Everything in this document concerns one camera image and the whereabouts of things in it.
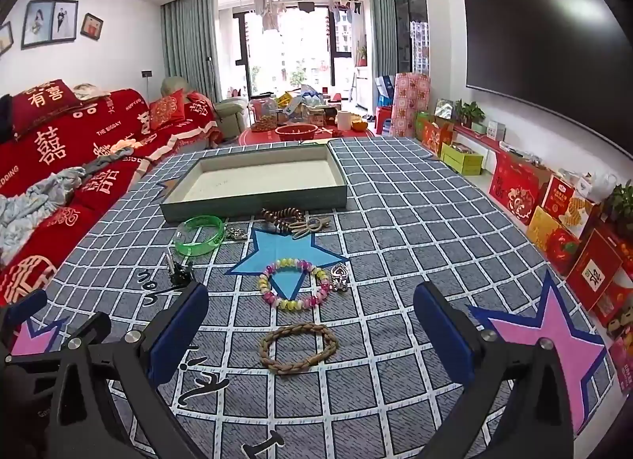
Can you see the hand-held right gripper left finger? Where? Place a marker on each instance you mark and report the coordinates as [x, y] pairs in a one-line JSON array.
[[180, 328]]

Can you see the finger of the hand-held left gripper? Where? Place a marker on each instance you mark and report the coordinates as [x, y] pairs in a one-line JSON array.
[[96, 326], [24, 308]]

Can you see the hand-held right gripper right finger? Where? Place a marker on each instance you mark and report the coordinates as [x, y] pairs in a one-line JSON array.
[[442, 328]]

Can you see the green translucent bangle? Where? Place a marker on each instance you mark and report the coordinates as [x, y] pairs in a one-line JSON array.
[[218, 234]]

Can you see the grey-green tray with cream lining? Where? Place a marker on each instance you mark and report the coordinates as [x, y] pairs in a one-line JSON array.
[[257, 177]]

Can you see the black hair clip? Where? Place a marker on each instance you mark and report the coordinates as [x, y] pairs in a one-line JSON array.
[[179, 273]]

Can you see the grey floral cloth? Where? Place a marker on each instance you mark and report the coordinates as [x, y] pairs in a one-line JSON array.
[[29, 207]]

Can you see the small silver charm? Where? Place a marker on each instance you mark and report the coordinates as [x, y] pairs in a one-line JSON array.
[[236, 233]]

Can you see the grey checked blanket with stars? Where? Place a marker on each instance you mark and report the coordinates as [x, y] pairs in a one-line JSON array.
[[395, 222]]

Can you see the yellow box with apple print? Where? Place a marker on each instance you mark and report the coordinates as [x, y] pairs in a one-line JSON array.
[[551, 241]]

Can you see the large red carton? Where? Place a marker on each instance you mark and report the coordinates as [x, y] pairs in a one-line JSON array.
[[517, 187]]

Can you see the yellow-green gift box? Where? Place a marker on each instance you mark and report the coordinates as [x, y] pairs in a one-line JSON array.
[[462, 170], [462, 151]]

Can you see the red gift box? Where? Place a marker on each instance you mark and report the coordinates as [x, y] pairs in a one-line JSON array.
[[593, 271]]

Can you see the red covered sofa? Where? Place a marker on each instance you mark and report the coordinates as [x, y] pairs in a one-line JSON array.
[[74, 147]]

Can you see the grey and peach garment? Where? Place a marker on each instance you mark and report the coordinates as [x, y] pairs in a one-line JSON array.
[[111, 157]]

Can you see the red and white snack box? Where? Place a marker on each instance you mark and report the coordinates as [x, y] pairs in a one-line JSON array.
[[564, 202]]

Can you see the orange-red gift bag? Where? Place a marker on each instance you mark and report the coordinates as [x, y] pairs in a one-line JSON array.
[[435, 138]]

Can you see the black garment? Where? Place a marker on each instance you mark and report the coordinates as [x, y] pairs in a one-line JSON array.
[[5, 118]]

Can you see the red low shelf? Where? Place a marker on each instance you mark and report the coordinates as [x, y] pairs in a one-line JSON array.
[[474, 135]]

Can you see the white small box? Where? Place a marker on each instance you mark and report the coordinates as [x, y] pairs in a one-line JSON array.
[[496, 131]]

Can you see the green gift bag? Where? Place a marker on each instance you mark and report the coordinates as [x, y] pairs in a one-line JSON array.
[[423, 123]]

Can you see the white kettle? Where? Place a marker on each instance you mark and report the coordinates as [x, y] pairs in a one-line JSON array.
[[596, 187]]

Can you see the large red printed pillow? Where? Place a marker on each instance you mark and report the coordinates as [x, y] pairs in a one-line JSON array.
[[47, 99]]

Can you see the red round rug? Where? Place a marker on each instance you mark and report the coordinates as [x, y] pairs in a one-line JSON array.
[[356, 135]]

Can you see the leafy potted plant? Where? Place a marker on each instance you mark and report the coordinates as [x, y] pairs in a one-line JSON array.
[[620, 207]]

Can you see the small red patterned cushion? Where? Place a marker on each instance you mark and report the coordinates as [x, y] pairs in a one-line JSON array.
[[167, 112]]

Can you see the red plastic stool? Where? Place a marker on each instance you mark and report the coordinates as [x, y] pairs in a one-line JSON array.
[[384, 118]]

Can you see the green potted plant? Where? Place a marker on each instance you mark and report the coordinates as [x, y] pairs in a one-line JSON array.
[[469, 110]]

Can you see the light green armchair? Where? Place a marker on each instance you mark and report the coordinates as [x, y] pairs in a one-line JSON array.
[[232, 113]]

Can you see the red patterned quilt bag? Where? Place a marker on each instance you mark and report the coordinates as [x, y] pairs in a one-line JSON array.
[[410, 105]]

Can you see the cream patterned cushion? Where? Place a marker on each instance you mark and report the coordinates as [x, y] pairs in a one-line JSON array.
[[91, 92]]

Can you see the red plastic basket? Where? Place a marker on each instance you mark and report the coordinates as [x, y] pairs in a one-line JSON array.
[[295, 133]]

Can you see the white paper roll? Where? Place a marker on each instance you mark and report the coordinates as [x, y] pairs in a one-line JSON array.
[[344, 120]]

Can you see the blue and white box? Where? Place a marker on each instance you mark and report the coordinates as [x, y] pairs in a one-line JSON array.
[[384, 88]]

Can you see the pile of snack packets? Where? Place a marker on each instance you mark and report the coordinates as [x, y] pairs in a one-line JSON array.
[[301, 103]]

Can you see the grey-green curtain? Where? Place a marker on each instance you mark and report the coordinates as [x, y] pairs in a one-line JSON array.
[[383, 44], [188, 44]]

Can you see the framed portrait photo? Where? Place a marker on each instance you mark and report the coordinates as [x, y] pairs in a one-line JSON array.
[[37, 24], [64, 20]]

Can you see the small framed photo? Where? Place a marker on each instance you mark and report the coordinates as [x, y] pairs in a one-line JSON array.
[[91, 25]]

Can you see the hanging laundry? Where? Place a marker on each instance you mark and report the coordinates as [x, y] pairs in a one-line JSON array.
[[269, 12]]

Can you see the framed wall picture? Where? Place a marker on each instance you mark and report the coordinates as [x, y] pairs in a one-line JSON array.
[[5, 39]]

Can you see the black wall television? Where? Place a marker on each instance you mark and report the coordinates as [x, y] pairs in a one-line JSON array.
[[544, 58]]

